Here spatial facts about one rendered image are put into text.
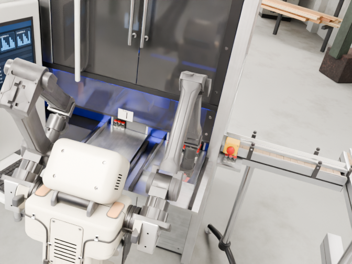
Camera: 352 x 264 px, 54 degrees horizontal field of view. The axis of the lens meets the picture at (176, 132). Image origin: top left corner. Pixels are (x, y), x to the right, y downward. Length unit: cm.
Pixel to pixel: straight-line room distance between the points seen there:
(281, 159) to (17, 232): 180
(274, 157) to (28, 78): 141
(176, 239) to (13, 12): 159
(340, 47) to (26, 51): 519
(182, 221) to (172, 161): 115
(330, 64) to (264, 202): 379
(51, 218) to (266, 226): 213
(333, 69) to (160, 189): 553
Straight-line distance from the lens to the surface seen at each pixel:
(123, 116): 190
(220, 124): 176
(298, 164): 199
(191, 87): 113
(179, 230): 228
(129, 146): 189
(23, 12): 176
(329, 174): 202
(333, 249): 220
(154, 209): 105
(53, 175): 103
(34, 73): 91
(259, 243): 279
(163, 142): 195
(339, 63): 631
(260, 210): 304
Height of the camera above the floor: 198
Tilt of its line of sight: 32 degrees down
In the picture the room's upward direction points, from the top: 10 degrees clockwise
